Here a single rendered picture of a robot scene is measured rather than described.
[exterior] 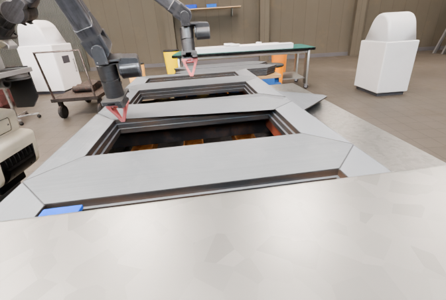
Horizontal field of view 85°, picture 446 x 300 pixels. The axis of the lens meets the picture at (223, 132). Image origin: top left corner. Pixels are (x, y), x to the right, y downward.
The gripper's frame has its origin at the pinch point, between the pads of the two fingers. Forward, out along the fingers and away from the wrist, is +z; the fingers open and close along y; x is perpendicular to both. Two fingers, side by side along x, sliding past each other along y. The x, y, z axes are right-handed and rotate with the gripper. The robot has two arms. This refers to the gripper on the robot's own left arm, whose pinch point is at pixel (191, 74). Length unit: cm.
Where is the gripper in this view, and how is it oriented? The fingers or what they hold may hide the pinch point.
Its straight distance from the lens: 110.8
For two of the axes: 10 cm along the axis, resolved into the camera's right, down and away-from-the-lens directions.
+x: -9.9, 1.1, -0.8
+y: -1.0, -1.5, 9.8
